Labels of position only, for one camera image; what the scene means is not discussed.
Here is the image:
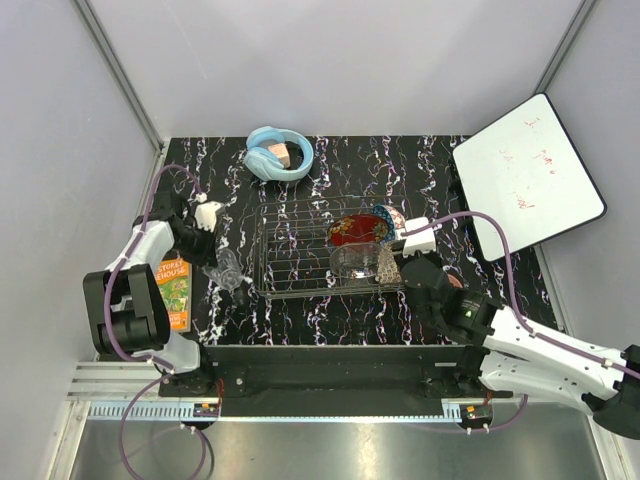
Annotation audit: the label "brown patterned bowl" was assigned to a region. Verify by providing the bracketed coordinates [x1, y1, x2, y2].
[375, 247, 402, 285]

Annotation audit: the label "clear drinking glass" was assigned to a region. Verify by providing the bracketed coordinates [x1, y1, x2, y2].
[201, 248, 244, 292]

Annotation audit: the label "blue and red patterned bowl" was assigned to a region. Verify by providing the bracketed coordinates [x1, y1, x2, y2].
[372, 204, 406, 243]

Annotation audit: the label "clear glass plate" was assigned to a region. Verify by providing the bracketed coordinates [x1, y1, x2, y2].
[329, 242, 382, 287]

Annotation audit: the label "red floral plate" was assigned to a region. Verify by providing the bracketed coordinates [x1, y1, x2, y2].
[327, 214, 390, 247]

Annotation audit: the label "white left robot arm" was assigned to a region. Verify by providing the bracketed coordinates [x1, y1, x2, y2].
[83, 192, 224, 396]

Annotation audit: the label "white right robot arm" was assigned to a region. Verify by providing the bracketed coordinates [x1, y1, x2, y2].
[390, 241, 639, 440]

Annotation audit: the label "pink plastic cup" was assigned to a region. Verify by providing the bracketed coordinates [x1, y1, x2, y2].
[447, 274, 463, 288]

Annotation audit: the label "orange children's book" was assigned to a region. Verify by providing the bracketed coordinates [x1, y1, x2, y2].
[155, 258, 192, 333]

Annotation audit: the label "light blue headphones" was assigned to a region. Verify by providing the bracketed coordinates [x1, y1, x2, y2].
[243, 126, 314, 183]

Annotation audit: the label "pink wooden cube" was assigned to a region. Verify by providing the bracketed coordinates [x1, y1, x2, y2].
[267, 142, 291, 169]

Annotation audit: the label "white whiteboard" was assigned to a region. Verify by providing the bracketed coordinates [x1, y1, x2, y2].
[453, 93, 607, 253]

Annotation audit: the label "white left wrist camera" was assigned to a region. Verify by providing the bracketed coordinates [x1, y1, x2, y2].
[194, 193, 225, 233]

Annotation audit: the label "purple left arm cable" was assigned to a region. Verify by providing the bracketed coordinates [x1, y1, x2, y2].
[102, 163, 214, 476]

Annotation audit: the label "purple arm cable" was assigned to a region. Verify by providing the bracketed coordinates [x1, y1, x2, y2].
[102, 163, 214, 476]
[404, 210, 640, 436]

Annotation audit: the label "metal wire dish rack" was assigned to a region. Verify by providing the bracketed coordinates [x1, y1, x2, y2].
[253, 194, 412, 299]

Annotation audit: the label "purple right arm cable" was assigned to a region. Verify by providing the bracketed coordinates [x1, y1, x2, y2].
[404, 210, 640, 436]

